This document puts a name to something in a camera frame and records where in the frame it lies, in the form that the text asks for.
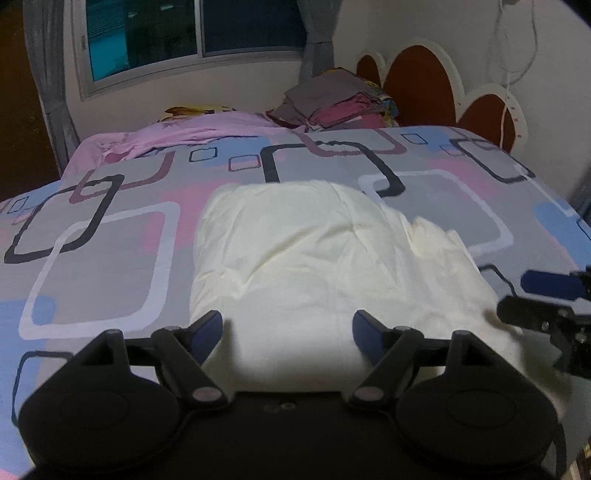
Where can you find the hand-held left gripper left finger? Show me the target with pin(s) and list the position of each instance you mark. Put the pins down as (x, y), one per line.
(205, 334)

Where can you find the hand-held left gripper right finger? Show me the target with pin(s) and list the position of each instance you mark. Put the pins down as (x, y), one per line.
(367, 334)

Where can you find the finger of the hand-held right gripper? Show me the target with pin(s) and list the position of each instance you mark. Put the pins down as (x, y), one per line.
(547, 284)
(531, 314)

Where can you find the cream white garment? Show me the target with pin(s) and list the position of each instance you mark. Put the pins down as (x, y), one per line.
(314, 277)

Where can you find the stack of folded clothes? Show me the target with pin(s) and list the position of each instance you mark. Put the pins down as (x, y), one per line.
(332, 101)

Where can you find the patterned grey pink bed sheet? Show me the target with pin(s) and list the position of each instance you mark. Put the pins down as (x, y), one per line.
(115, 258)

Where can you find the pink blanket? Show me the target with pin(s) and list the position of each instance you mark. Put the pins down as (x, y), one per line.
(184, 134)

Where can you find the yellow printed pillow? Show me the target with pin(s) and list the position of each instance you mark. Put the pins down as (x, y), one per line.
(198, 111)

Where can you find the brown white scalloped headboard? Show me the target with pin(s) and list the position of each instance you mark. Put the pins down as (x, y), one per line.
(415, 87)

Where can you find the brown wooden door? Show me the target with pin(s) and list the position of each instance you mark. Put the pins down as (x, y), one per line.
(23, 129)

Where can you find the grey curtain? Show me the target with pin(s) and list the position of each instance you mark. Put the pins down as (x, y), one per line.
(51, 83)
(318, 41)

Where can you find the sliding glass window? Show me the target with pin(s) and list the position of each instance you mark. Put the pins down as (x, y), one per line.
(184, 37)

